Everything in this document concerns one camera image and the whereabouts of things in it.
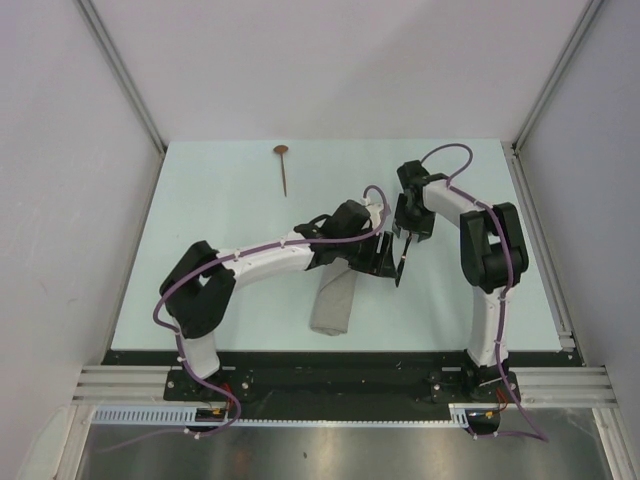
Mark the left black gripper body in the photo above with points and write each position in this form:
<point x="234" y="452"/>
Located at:
<point x="361" y="253"/>

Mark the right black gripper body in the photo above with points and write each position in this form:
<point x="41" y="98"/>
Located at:
<point x="413" y="219"/>

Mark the silver knife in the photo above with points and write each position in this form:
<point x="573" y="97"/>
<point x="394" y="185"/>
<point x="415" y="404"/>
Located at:
<point x="403" y="258"/>

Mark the grey cloth napkin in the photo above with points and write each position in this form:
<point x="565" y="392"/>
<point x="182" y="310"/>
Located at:
<point x="334" y="300"/>

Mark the brown wooden spoon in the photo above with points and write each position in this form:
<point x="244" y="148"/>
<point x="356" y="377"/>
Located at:
<point x="280" y="151"/>

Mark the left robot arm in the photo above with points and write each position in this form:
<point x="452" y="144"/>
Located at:
<point x="345" y="244"/>

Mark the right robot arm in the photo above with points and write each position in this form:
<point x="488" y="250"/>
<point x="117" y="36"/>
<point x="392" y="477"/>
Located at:
<point x="493" y="257"/>

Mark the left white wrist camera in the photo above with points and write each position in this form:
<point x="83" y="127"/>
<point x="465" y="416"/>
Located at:
<point x="378" y="211"/>

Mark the white slotted cable duct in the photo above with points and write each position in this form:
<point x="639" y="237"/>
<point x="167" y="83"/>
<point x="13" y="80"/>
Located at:
<point x="194" y="418"/>

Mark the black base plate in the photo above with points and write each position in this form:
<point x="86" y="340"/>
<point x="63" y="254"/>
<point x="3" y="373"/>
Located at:
<point x="354" y="385"/>

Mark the aluminium cross rail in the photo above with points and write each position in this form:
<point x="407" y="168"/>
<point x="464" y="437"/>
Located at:
<point x="544" y="387"/>

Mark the right aluminium frame post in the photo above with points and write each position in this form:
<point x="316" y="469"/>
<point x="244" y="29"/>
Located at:
<point x="568" y="53"/>

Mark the aluminium frame post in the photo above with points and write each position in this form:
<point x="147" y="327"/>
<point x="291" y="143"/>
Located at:
<point x="121" y="73"/>
<point x="568" y="53"/>

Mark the left aluminium frame post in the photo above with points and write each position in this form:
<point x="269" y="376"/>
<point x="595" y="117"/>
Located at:
<point x="121" y="73"/>

